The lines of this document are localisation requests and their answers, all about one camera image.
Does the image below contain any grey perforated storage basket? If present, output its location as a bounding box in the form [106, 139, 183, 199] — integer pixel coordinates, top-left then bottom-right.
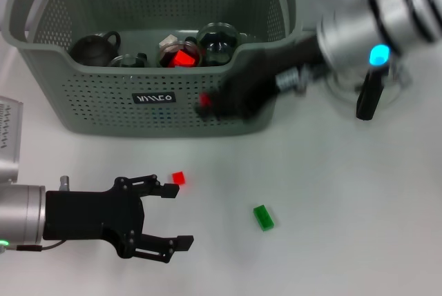
[1, 0, 305, 138]

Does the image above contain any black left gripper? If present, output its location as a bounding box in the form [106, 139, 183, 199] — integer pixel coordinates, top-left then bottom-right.
[44, 174, 195, 264]

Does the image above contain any bright red curved brick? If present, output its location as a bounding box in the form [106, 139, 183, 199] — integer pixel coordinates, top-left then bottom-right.
[171, 49, 194, 68]

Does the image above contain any small white brick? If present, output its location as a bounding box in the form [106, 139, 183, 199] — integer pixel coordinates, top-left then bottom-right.
[159, 34, 179, 52]

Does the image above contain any dark brown clay teapot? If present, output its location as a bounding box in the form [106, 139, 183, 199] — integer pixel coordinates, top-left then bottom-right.
[70, 30, 122, 68]

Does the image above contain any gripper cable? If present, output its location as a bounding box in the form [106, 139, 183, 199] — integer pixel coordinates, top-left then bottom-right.
[0, 175, 70, 253]
[276, 66, 310, 97]

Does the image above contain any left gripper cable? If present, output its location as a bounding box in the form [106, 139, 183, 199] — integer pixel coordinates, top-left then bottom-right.
[0, 175, 70, 253]

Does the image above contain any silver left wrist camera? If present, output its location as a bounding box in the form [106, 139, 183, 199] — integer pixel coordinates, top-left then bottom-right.
[0, 95, 24, 185]

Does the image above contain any glass teacup black sleeve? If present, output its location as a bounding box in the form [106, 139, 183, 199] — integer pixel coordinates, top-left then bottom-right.
[109, 52, 153, 68]
[184, 22, 242, 66]
[157, 39, 203, 68]

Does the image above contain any green rectangular brick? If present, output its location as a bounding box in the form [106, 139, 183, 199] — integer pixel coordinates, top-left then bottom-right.
[253, 204, 276, 232]

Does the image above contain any glass pitcher black handle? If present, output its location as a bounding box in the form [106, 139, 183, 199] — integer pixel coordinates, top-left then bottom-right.
[324, 64, 414, 121]

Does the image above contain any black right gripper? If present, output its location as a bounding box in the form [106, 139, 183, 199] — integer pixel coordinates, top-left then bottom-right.
[194, 35, 325, 124]

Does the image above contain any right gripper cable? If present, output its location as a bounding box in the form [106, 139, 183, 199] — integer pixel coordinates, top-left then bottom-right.
[276, 66, 310, 97]

